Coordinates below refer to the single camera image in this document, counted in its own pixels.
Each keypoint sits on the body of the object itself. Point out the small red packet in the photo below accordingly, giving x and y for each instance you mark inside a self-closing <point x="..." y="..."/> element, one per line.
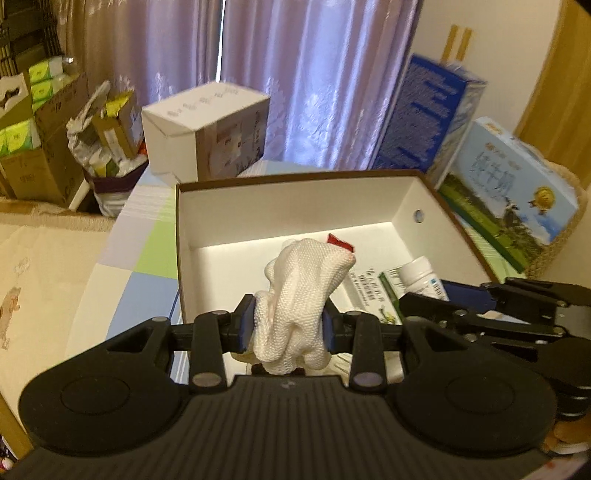
<point x="337" y="241"/>

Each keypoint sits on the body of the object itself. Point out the white knitted glove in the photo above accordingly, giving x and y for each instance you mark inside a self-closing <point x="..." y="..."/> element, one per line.
<point x="300" y="286"/>

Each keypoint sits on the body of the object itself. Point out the cardboard box of tissue packs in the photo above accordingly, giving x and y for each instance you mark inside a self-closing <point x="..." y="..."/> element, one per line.
<point x="46" y="170"/>

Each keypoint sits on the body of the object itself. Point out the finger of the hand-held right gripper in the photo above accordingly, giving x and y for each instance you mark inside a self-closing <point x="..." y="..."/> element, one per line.
<point x="466" y="295"/>
<point x="429" y="304"/>

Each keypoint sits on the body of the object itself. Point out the dark blue milk carton box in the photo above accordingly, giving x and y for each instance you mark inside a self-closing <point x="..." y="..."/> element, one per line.
<point x="415" y="124"/>

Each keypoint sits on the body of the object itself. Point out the white printed cardboard box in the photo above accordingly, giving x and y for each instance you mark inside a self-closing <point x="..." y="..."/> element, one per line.
<point x="184" y="134"/>

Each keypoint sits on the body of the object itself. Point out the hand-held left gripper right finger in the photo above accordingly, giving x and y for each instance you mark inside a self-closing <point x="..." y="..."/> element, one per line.
<point x="327" y="325"/>

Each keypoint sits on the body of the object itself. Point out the beige printed mat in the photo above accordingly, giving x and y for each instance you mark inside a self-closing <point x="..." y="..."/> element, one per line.
<point x="46" y="277"/>

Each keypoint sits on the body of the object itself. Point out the white bin with rubbish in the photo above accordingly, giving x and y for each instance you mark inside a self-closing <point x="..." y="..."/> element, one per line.
<point x="111" y="198"/>

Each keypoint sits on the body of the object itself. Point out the checkered pastel bedsheet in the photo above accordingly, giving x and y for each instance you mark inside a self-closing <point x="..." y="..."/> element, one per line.
<point x="138" y="258"/>

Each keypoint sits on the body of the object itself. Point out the light blue milk carton box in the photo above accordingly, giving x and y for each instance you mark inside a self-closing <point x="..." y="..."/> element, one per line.
<point x="503" y="184"/>

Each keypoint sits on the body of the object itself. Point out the purple patterned curtain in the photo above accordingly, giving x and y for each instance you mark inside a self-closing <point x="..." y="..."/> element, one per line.
<point x="300" y="69"/>

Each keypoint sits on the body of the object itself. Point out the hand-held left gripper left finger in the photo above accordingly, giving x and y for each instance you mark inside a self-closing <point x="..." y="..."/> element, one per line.
<point x="247" y="323"/>

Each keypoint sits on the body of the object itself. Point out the yellow wooden door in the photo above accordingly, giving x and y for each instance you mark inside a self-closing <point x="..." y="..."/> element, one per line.
<point x="554" y="92"/>

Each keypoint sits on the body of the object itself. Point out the white medicine bottle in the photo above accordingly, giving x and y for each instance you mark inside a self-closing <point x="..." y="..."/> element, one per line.
<point x="418" y="272"/>

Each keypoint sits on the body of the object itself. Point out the small yellow-green cardboard box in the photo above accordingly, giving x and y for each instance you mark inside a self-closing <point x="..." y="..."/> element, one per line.
<point x="115" y="134"/>

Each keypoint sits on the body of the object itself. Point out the white green medicine box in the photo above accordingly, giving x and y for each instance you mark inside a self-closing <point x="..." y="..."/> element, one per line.
<point x="369" y="286"/>

